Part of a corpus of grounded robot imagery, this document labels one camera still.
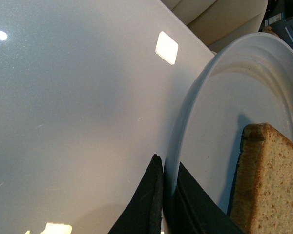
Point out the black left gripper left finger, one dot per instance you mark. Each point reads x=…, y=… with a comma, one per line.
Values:
x=143, y=214

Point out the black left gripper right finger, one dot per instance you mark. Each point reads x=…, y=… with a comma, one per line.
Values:
x=190, y=210

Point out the slice of brown bread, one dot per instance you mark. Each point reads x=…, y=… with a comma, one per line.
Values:
x=263, y=191

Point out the light blue round plate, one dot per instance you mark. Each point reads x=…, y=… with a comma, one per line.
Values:
x=249, y=81

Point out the beige chair on left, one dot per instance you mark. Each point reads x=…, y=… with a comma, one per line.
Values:
x=217, y=23

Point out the dark washing machine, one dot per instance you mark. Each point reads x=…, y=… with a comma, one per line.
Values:
x=278, y=19

